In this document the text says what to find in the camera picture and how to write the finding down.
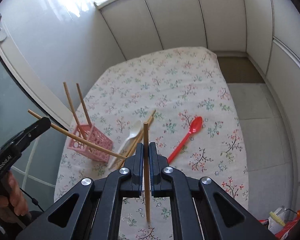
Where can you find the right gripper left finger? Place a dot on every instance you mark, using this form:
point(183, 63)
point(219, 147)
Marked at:
point(132, 182)

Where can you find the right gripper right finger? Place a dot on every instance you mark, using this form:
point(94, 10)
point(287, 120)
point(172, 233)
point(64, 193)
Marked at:
point(162, 184)

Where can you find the person's left hand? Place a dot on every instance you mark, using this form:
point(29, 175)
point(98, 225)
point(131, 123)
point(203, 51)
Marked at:
point(16, 198)

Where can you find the white plastic spoon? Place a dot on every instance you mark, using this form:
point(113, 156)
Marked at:
point(134, 131)

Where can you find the wooden chopstick long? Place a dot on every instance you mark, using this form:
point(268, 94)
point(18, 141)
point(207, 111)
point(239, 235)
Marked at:
point(149, 121)

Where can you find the red plastic spoon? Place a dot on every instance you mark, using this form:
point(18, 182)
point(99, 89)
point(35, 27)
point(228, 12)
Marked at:
point(195, 126)

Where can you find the wooden chopstick in basket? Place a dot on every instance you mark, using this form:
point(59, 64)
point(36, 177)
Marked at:
point(73, 111)

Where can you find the floral tablecloth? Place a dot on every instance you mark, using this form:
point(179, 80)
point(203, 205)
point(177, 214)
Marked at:
point(180, 84)

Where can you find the wire basket with packages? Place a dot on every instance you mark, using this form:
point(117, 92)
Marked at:
point(281, 221)

